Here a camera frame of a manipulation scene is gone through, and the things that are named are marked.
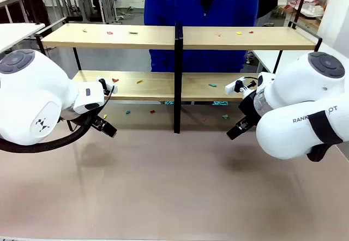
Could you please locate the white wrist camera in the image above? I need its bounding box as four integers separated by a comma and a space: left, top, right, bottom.
224, 79, 257, 95
95, 77, 119, 98

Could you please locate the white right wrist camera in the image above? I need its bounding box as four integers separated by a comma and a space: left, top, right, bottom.
224, 79, 257, 95

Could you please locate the wooden shelf unit black frame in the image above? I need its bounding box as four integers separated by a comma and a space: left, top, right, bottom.
34, 17, 179, 134
176, 20, 324, 134

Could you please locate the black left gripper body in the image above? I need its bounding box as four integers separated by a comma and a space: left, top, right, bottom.
60, 107, 95, 129

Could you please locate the person in blue coat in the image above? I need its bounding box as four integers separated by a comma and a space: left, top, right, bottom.
143, 0, 260, 74

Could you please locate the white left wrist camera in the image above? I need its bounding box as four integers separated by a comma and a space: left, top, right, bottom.
95, 77, 119, 98

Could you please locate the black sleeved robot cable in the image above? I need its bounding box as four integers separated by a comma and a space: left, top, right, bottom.
0, 99, 107, 155

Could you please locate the black arm cable strap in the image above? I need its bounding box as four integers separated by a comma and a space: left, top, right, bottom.
305, 110, 345, 163

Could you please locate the black chair back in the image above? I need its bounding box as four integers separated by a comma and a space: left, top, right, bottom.
256, 0, 279, 20

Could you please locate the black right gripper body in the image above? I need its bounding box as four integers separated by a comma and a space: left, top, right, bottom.
238, 89, 263, 125

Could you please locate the wooden desk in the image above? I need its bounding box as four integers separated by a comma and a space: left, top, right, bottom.
282, 0, 326, 30

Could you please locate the white side table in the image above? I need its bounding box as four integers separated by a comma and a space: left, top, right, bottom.
0, 22, 46, 54

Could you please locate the white background desk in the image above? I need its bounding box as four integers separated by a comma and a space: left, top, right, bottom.
0, 0, 23, 24

